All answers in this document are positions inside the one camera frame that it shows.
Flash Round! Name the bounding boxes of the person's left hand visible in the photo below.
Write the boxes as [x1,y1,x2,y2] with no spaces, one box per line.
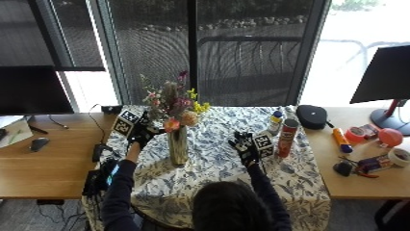
[128,111,167,150]

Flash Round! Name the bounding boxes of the person's right hand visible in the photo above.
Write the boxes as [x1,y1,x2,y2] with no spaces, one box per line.
[227,130,263,168]

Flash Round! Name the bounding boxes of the white marker cube right glove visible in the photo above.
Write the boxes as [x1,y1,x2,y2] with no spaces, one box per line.
[254,130,276,159]

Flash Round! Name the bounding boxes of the white marker cube glove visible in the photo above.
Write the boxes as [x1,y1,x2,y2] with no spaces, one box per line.
[254,130,276,159]
[112,109,144,138]

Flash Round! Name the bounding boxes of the tall patterned vase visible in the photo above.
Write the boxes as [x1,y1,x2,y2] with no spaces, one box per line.
[167,124,190,167]

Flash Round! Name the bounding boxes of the white marker cube left glove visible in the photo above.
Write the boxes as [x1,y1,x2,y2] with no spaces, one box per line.
[112,109,144,138]

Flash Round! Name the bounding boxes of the blue-capped yellow label bottle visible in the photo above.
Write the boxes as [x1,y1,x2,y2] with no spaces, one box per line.
[268,110,286,136]

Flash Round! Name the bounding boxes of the mixed flower bouquet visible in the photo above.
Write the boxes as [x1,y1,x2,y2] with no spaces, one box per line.
[140,70,212,133]

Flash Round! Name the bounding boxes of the red chips can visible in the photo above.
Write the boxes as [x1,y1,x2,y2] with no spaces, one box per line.
[278,118,300,159]

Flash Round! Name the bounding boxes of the blue floral white tablecloth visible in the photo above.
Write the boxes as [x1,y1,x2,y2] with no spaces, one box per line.
[82,105,333,231]

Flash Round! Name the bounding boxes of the small black box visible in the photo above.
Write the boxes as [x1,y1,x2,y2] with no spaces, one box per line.
[100,104,123,115]

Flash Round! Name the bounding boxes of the black power adapter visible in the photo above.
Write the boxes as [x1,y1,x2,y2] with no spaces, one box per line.
[91,142,114,164]

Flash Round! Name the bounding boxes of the phone with blue screen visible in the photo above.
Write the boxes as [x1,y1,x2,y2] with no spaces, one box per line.
[106,163,122,187]

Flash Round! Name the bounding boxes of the black zip case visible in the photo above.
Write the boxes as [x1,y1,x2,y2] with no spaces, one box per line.
[295,104,336,131]

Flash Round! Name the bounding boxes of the black flat device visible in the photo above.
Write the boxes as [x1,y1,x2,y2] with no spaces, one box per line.
[82,168,104,197]

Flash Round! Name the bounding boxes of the orange tube with blue cap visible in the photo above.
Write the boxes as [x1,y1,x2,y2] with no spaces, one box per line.
[332,127,356,154]

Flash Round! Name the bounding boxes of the small black round object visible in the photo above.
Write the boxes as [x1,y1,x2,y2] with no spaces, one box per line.
[332,161,356,177]

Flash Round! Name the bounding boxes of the orange tape roll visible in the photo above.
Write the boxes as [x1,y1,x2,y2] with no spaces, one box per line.
[344,126,368,144]

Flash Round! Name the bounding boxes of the black computer mouse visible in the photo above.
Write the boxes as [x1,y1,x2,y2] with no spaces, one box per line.
[30,137,53,153]

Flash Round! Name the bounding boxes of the purple packet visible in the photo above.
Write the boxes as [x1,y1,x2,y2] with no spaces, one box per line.
[357,154,395,173]

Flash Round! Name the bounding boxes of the white paper sheet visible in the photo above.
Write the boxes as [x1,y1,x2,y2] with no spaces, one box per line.
[0,115,35,149]

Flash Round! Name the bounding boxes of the orange-red ball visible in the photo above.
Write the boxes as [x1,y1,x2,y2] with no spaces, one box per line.
[379,127,405,148]

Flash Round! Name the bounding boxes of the grey roller blind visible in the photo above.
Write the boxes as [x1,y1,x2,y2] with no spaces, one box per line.
[0,0,107,72]

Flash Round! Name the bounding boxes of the white tape roll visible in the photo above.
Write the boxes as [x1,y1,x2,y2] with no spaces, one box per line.
[388,147,410,168]

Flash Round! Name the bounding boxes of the black monitor with red stand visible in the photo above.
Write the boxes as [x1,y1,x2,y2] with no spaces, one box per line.
[349,44,410,137]

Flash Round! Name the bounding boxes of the dark chair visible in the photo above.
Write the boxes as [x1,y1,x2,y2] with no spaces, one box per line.
[373,199,410,231]

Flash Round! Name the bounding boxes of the black cable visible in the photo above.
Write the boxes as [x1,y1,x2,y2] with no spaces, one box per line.
[87,103,108,145]

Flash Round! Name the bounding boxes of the red-handled pliers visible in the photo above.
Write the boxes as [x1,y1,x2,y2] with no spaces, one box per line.
[355,169,381,179]

